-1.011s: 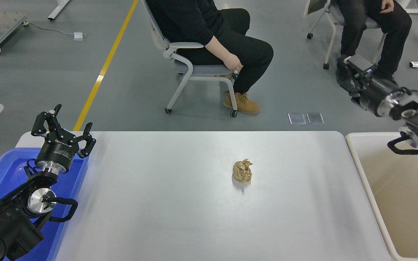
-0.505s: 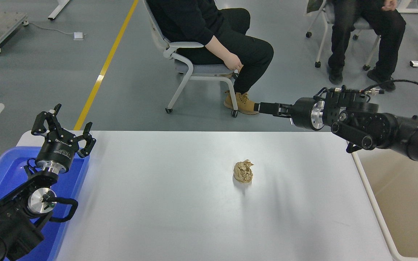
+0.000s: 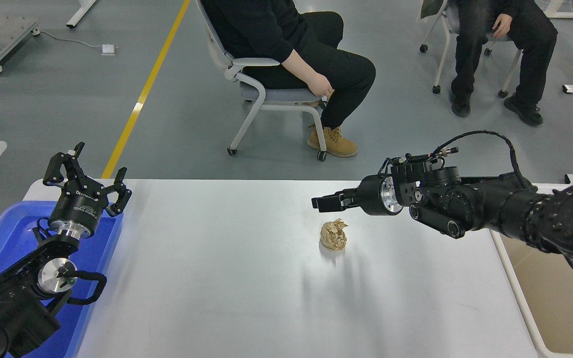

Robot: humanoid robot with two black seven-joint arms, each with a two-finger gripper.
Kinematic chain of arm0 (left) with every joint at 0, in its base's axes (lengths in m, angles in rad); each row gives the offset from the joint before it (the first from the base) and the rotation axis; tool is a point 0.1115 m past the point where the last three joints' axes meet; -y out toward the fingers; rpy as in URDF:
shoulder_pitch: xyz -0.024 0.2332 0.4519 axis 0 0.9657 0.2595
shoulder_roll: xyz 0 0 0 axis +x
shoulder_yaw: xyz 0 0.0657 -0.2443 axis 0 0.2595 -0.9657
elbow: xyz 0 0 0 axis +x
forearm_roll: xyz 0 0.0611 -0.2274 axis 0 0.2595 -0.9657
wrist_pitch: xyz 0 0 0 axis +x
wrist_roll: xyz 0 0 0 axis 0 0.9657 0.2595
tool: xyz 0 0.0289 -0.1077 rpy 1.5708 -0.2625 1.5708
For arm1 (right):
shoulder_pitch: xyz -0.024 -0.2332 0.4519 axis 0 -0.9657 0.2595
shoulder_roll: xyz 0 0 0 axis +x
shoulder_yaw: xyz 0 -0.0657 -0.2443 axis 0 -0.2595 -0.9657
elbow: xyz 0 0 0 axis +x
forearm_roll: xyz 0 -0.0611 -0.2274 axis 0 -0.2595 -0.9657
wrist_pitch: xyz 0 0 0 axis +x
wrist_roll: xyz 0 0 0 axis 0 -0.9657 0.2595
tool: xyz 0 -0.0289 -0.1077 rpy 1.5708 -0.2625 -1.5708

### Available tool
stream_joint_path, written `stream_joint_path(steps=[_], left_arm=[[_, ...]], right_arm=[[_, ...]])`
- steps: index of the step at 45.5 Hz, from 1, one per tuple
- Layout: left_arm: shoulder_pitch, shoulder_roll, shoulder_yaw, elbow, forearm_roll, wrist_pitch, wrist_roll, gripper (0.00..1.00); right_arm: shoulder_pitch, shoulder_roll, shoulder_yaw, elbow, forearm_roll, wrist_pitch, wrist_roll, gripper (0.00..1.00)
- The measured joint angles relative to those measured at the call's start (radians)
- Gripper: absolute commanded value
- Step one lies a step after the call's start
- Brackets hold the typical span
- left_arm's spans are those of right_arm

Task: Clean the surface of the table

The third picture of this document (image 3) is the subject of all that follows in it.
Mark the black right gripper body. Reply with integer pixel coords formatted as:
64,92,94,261
358,174,390,216

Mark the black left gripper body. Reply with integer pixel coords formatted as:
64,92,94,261
48,179,105,232

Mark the tan paper ball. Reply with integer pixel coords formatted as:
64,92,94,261
320,219,348,252

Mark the person's right hand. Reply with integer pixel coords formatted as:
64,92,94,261
309,73,334,98

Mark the person's left hand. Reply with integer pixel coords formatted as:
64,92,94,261
492,13,516,39

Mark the blue plastic tray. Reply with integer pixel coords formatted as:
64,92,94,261
0,201,123,358

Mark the grey white office chair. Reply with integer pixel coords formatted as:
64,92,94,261
419,0,523,98
194,0,334,162

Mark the person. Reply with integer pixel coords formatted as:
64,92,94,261
450,0,559,126
199,0,377,159

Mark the grey wheeled metal platform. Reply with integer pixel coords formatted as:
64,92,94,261
0,15,39,75

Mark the white desk leg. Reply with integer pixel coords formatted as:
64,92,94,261
66,0,97,28
548,0,573,19

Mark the olive green cloth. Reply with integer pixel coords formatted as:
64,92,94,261
420,0,442,19

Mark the large pale plastic bin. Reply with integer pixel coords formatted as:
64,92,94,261
489,183,573,358

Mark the white power adapter with cable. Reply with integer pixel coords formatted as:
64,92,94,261
38,30,117,56

